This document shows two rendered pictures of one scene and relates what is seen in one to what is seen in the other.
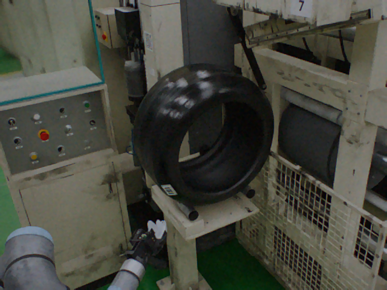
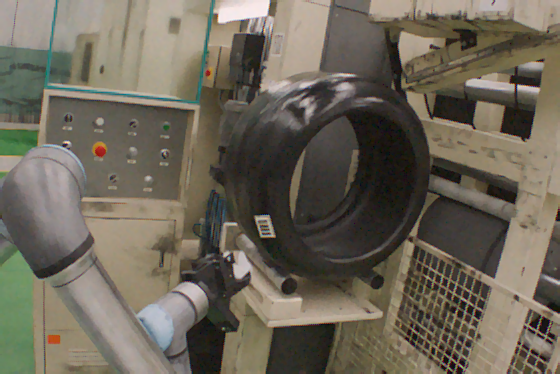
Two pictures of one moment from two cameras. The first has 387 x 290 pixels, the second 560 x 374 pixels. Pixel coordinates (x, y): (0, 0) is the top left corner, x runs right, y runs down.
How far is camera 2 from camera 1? 0.52 m
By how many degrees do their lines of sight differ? 17
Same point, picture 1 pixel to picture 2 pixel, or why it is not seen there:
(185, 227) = (272, 301)
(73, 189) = (112, 241)
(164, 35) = (300, 38)
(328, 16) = (526, 16)
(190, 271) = not seen: outside the picture
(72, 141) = (132, 172)
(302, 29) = (483, 52)
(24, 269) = (38, 166)
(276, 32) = (447, 61)
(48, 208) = not seen: hidden behind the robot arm
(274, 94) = not seen: hidden behind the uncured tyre
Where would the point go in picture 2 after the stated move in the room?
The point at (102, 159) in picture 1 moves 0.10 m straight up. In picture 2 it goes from (163, 210) to (166, 184)
